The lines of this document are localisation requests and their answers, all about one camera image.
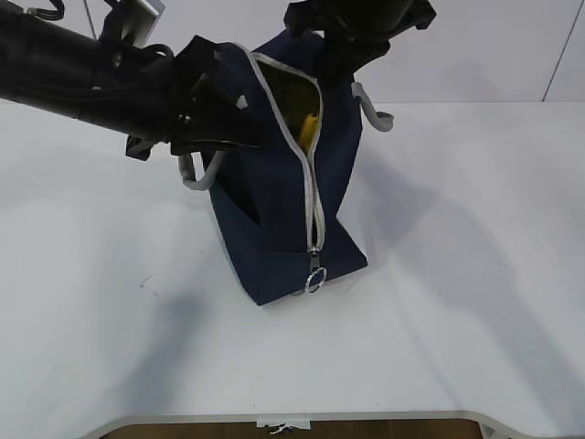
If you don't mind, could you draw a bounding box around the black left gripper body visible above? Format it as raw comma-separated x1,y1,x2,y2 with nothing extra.
125,36,229,160

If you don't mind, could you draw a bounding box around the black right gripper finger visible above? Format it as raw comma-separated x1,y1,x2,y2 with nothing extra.
322,31,388,86

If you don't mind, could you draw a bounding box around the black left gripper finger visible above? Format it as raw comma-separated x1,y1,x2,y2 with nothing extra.
169,43,265,156

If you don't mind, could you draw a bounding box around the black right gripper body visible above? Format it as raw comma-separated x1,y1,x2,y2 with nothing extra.
283,0,437,49

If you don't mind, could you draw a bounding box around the yellow banana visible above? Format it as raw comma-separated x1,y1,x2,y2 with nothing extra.
298,113,319,154

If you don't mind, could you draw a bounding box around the navy blue lunch bag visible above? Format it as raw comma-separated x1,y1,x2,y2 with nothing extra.
177,31,393,305

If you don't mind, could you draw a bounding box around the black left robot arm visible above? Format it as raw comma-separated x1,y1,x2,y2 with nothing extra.
1,1,266,161

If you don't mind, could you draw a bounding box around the white tape on table edge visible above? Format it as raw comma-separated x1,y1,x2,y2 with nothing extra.
256,412,312,435

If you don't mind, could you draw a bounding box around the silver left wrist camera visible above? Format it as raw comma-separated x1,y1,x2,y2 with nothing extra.
99,0,165,48

